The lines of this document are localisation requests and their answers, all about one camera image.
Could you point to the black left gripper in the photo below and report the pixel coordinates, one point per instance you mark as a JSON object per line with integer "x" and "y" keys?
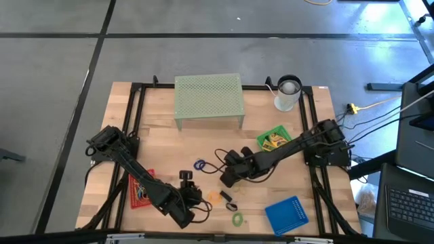
{"x": 186, "y": 196}

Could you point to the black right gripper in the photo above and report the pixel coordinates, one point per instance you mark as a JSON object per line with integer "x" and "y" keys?
{"x": 247, "y": 167}

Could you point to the orange coil wristband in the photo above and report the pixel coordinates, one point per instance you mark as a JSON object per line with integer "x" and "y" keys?
{"x": 209, "y": 198}

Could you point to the black binder clip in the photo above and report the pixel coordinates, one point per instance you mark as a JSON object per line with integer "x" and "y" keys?
{"x": 226, "y": 196}

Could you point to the blue coil wristband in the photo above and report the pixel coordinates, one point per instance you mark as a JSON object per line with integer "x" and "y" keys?
{"x": 195, "y": 165}

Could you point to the yellow green crayon box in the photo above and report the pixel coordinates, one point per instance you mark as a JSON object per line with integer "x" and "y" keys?
{"x": 268, "y": 146}
{"x": 278, "y": 140}

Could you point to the green coil wristband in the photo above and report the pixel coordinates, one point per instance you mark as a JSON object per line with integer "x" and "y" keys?
{"x": 234, "y": 220}

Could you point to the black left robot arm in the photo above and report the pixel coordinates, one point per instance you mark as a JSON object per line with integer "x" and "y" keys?
{"x": 129, "y": 162}

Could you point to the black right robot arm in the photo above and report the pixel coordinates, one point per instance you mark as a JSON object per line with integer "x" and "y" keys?
{"x": 291, "y": 149}

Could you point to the office chair base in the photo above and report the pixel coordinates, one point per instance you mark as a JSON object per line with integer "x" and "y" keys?
{"x": 421, "y": 20}

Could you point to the multicoloured rubber band pile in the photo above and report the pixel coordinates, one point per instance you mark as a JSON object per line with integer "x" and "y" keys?
{"x": 140, "y": 193}

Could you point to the red plastic basket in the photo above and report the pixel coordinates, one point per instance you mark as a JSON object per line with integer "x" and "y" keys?
{"x": 135, "y": 203}

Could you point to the green plastic basket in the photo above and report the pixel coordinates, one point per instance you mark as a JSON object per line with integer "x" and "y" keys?
{"x": 281, "y": 129}

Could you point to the blue plastic basket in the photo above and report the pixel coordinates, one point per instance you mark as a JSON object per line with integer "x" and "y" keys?
{"x": 286, "y": 217}

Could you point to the pale green perforated metal shelf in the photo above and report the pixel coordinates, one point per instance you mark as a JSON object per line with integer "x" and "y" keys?
{"x": 208, "y": 96}

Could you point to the white cup with black rim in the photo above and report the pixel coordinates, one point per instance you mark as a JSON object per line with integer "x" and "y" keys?
{"x": 288, "y": 98}

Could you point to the yellow power plug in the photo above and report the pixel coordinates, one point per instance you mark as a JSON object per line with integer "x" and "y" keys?
{"x": 355, "y": 108}

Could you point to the clear plastic bag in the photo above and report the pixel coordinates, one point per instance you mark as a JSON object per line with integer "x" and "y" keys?
{"x": 366, "y": 203}

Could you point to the black stand foot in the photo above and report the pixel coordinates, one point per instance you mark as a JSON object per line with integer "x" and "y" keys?
{"x": 384, "y": 86}

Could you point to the black laptop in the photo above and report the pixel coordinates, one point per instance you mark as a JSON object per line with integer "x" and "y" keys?
{"x": 407, "y": 206}

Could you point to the grey chair leg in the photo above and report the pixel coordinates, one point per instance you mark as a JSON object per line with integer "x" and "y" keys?
{"x": 12, "y": 156}

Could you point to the black cart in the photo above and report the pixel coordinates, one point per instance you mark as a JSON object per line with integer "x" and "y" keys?
{"x": 413, "y": 135}

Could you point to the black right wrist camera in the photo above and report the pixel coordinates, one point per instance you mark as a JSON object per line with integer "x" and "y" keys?
{"x": 232, "y": 157}

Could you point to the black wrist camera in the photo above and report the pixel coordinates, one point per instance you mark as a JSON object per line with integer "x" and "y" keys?
{"x": 198, "y": 196}
{"x": 232, "y": 157}

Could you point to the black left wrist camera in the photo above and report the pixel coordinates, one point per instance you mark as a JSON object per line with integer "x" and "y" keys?
{"x": 198, "y": 196}

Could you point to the black table-level camera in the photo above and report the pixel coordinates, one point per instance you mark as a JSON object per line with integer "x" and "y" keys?
{"x": 219, "y": 237}

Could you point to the black camera rig crossbar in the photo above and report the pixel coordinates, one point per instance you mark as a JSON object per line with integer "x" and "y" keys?
{"x": 51, "y": 237}

